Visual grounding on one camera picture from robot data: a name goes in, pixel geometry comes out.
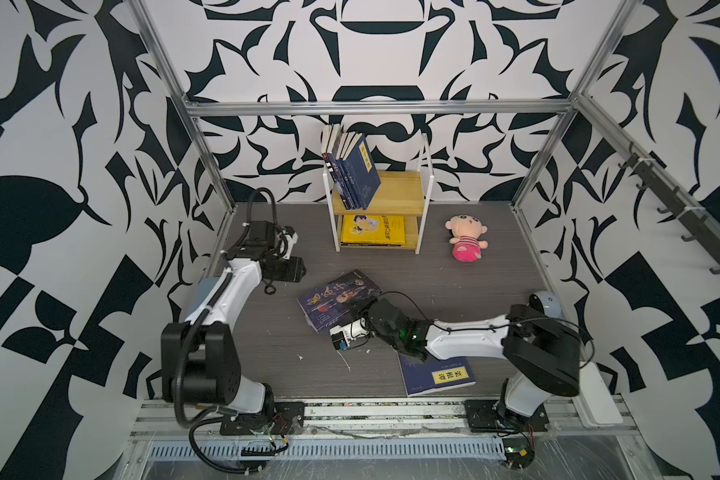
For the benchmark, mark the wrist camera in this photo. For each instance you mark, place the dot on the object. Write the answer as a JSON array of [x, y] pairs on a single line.
[[287, 239], [348, 336]]

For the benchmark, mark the purple book orange calligraphy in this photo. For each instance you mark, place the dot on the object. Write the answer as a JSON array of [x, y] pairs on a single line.
[[328, 163]]

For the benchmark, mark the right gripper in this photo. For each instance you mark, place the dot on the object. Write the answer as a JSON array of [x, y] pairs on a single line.
[[373, 305]]

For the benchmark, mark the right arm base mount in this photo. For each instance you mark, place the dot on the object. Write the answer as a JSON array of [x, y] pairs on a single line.
[[490, 416]]

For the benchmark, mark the pink plush doll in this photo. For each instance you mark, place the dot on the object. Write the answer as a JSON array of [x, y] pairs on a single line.
[[466, 231]]

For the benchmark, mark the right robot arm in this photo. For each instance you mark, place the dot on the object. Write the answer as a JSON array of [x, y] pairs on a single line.
[[545, 351]]

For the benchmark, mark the yellow cartoon book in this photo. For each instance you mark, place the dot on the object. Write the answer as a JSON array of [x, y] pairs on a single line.
[[373, 230]]

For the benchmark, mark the white slotted cable duct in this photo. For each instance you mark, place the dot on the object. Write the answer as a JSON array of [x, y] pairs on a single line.
[[491, 449]]

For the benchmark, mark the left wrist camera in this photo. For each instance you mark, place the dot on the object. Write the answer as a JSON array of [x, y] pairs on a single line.
[[287, 239]]

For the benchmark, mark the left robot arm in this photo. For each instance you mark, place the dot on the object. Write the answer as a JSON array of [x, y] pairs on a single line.
[[201, 371]]

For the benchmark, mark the wooden white-framed bookshelf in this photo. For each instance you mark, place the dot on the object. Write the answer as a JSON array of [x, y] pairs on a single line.
[[405, 193]]

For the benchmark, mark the grey hook rail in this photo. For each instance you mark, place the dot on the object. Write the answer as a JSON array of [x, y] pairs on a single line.
[[676, 202]]

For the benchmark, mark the white round speaker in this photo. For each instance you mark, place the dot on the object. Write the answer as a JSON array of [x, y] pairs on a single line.
[[547, 303]]

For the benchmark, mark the aluminium frame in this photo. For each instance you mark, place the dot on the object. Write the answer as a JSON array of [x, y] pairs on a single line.
[[578, 102]]

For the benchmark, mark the white box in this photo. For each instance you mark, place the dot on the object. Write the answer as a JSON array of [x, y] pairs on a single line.
[[594, 404]]

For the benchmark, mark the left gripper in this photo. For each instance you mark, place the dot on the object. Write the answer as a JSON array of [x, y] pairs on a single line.
[[292, 273]]

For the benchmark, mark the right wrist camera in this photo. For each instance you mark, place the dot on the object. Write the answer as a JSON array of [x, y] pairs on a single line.
[[348, 336]]

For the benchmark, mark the navy book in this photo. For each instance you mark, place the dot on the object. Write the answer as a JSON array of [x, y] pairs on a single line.
[[362, 169], [333, 150], [348, 188], [433, 376]]

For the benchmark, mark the light blue case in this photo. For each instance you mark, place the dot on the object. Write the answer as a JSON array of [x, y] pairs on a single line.
[[201, 292]]

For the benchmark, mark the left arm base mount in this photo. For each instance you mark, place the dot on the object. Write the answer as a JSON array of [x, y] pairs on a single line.
[[278, 418]]

